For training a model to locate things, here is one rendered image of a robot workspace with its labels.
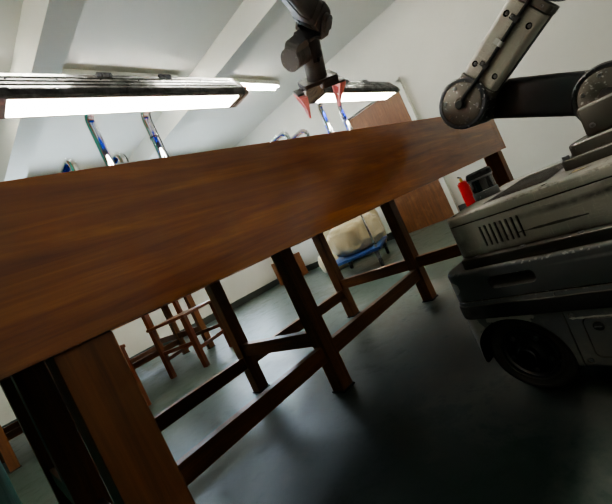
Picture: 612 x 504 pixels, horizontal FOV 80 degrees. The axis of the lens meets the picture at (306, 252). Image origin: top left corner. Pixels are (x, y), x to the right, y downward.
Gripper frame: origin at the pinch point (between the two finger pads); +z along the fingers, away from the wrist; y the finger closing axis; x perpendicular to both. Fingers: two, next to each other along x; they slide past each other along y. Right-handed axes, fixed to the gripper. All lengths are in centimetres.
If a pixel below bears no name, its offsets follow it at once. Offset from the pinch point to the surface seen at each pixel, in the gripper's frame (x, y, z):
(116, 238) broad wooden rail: -61, -50, -20
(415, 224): 281, 204, 338
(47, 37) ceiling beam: 252, -107, -27
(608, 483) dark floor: -97, 0, 38
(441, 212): 256, 233, 314
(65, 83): -11, -56, -30
